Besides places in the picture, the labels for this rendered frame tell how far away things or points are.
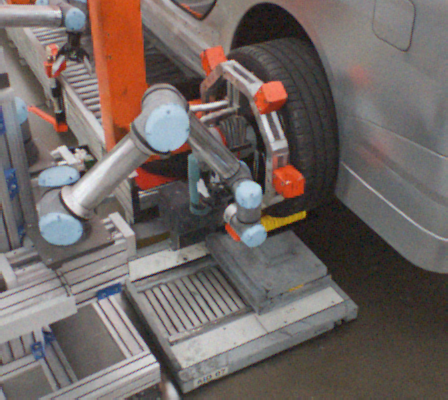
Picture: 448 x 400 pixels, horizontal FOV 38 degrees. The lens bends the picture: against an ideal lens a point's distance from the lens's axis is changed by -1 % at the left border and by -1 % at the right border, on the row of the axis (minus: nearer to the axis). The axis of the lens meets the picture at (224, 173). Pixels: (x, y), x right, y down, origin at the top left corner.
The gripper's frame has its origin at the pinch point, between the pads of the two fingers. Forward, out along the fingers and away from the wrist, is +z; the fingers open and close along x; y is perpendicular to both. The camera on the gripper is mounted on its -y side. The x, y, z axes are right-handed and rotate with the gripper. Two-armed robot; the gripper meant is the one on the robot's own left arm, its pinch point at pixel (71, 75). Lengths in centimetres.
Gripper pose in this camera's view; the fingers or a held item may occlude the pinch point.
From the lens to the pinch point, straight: 270.7
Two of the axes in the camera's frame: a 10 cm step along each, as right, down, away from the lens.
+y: 2.8, 5.3, -8.0
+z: -1.6, 8.5, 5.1
